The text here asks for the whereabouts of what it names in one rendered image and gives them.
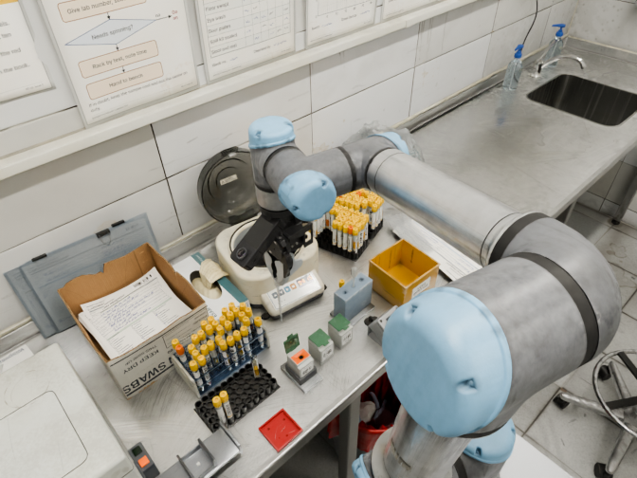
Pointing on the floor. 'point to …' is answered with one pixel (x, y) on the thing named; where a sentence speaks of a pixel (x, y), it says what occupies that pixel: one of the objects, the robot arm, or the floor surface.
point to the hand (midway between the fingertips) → (277, 281)
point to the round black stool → (625, 417)
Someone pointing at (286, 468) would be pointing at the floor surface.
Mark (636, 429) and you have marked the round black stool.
